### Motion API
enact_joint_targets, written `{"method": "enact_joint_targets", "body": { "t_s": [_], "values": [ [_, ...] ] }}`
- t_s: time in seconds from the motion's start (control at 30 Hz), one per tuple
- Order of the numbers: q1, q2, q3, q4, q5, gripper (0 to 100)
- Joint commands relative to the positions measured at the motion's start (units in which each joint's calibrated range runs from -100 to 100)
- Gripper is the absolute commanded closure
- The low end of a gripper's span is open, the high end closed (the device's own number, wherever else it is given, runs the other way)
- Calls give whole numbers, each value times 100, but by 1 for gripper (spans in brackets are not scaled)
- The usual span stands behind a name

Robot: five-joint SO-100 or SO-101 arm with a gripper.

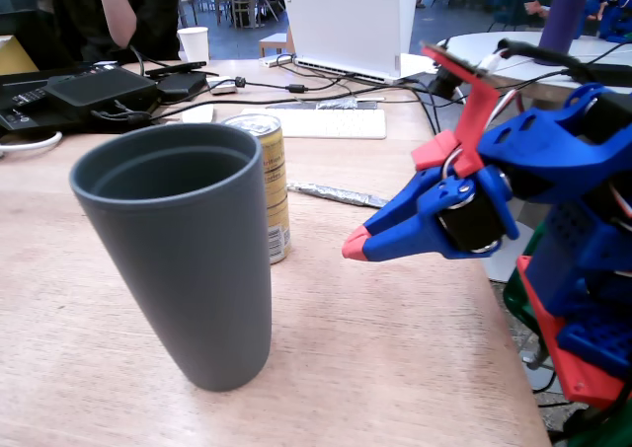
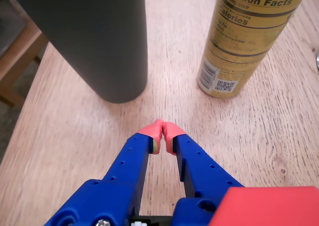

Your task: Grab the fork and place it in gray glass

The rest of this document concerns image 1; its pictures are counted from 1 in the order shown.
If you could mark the yellow drink can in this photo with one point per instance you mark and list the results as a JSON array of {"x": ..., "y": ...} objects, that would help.
[{"x": 277, "y": 195}]

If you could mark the round white pedestal table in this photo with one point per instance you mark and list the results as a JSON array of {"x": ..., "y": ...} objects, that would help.
[{"x": 523, "y": 52}]

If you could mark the black flat device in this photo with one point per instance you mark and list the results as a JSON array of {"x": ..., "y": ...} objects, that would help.
[{"x": 607, "y": 74}]

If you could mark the wooden bench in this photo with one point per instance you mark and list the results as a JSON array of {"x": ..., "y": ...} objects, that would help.
[{"x": 274, "y": 40}]

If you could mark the purple bottle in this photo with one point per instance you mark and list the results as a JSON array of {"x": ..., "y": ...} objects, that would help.
[{"x": 565, "y": 18}]

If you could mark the tall gray plastic cup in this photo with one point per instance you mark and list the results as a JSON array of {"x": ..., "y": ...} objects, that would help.
[{"x": 197, "y": 279}]

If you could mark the white usb hub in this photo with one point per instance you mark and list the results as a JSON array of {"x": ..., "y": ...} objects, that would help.
[{"x": 270, "y": 61}]

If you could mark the white paper cup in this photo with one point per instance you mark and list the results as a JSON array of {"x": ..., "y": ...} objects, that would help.
[{"x": 193, "y": 42}]

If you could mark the white laptop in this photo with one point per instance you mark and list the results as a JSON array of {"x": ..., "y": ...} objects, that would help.
[{"x": 350, "y": 18}]

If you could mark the black flat box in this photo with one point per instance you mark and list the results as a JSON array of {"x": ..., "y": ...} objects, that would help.
[{"x": 99, "y": 89}]

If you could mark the black power brick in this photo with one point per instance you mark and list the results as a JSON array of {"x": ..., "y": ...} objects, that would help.
[{"x": 182, "y": 84}]

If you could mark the green table clamp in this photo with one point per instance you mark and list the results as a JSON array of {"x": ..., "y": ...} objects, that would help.
[
  {"x": 518, "y": 299},
  {"x": 607, "y": 434}
]

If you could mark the person's black shirt torso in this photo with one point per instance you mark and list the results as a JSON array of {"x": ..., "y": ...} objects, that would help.
[{"x": 158, "y": 13}]

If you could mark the yellow board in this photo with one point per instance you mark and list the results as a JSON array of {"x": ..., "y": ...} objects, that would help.
[{"x": 15, "y": 57}]

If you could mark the crumpled foil piece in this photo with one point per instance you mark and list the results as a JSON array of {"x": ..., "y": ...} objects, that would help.
[{"x": 338, "y": 103}]

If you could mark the red base plate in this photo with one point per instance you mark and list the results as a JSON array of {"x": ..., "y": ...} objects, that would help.
[{"x": 543, "y": 319}]

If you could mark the small silver adapter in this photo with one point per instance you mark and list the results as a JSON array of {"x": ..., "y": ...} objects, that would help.
[{"x": 222, "y": 86}]

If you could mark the black pen-shaped stick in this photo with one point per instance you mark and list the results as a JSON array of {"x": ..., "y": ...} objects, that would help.
[{"x": 175, "y": 68}]

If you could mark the black device with buttons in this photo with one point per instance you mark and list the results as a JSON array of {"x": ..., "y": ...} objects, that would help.
[{"x": 22, "y": 109}]

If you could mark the red camera mount with camera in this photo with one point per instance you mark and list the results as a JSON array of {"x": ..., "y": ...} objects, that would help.
[{"x": 481, "y": 106}]

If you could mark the blue gripper black motor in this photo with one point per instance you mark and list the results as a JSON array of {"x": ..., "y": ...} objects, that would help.
[{"x": 420, "y": 230}]

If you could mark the white keyboard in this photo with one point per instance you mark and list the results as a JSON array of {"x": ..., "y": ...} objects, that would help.
[{"x": 336, "y": 124}]

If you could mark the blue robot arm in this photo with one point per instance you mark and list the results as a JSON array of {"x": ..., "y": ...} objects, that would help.
[{"x": 543, "y": 141}]

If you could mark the wooden chair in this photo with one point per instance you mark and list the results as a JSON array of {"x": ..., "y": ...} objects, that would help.
[{"x": 242, "y": 3}]

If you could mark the distant blue robot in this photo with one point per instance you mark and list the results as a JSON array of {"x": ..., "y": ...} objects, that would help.
[{"x": 612, "y": 13}]

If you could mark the person's bare forearm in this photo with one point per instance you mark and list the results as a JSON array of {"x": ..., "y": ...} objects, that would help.
[{"x": 118, "y": 18}]

